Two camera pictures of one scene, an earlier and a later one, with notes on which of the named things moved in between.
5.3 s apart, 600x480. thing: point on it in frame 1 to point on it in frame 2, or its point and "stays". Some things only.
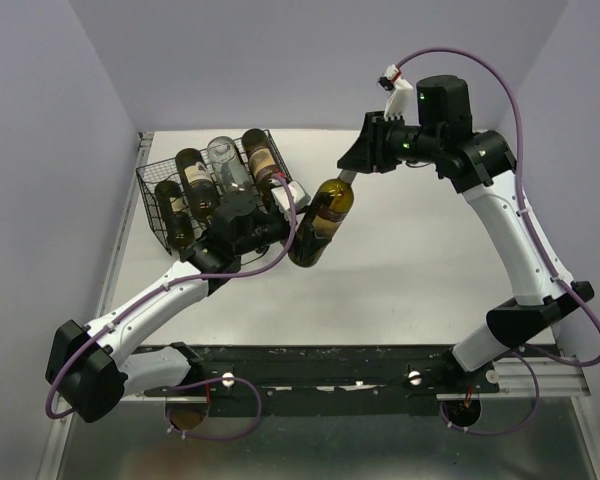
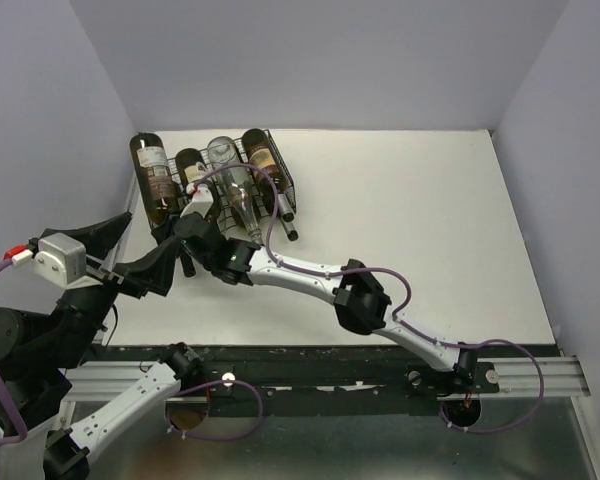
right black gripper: x=369 y=150 to x=165 y=230
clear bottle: x=224 y=155 stays
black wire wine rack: x=179 y=193 stays
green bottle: x=262 y=161 stays
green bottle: x=329 y=209 to x=154 y=175
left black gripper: x=310 y=241 to x=153 y=271
